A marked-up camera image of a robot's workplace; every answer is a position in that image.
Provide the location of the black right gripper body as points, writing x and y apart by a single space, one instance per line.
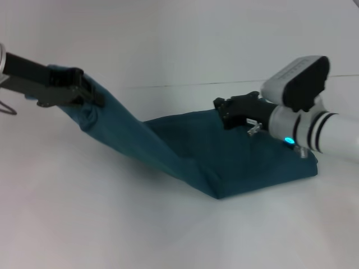
244 109

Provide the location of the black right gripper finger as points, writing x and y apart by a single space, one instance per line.
219 104

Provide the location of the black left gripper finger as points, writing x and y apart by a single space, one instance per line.
92 92

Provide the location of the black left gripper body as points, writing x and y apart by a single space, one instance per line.
42 84

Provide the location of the teal blue t-shirt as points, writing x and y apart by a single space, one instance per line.
196 145

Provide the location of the silver and black right robot arm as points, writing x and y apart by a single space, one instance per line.
308 112

